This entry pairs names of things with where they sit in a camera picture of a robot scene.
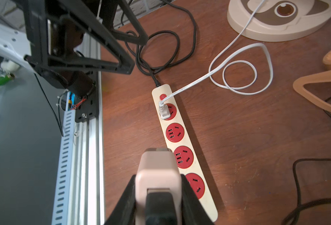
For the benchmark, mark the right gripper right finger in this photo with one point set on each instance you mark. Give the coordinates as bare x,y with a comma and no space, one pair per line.
193,212

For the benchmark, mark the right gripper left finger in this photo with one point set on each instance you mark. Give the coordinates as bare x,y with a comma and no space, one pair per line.
124,211

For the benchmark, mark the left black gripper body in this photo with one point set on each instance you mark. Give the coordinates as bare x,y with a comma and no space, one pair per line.
53,38

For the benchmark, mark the beige red power strip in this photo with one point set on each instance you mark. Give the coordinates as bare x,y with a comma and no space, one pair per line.
178,141

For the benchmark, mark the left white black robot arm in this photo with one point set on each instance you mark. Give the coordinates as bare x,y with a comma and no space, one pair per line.
116,16

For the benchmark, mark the large beige desk fan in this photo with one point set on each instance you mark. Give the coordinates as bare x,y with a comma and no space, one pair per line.
277,21

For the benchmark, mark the aluminium front frame rail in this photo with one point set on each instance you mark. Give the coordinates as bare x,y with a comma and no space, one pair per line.
86,198

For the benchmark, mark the white slotted cable duct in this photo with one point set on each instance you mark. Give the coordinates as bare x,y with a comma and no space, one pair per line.
62,189

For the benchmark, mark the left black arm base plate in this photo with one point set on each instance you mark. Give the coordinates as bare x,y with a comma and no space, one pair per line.
84,104

